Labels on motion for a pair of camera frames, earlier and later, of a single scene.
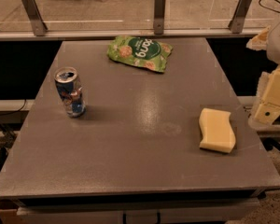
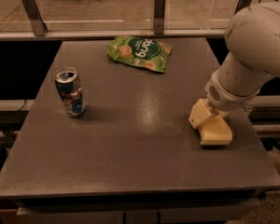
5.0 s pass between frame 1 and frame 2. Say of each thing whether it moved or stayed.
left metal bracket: stayed
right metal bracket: stayed
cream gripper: moved
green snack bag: stayed
